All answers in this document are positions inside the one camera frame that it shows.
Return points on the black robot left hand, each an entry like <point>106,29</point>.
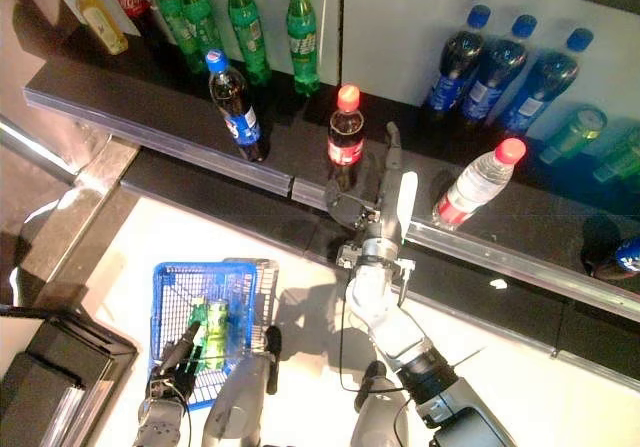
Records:
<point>172,382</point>

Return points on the black low shelf unit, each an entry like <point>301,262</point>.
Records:
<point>60,367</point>

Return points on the dark shelf upright post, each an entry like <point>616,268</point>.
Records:
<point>340,17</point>

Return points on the silver robot left leg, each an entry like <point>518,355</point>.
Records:
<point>240,397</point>

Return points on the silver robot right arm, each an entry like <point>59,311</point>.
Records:
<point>390,312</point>

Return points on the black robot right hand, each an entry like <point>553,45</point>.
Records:
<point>387,212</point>

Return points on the yellow tea bottle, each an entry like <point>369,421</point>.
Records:
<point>102,27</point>

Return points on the Coca-Cola bottle red cap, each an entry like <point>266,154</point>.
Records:
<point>346,142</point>

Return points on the small water bottle red cap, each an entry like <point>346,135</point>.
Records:
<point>480,182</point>

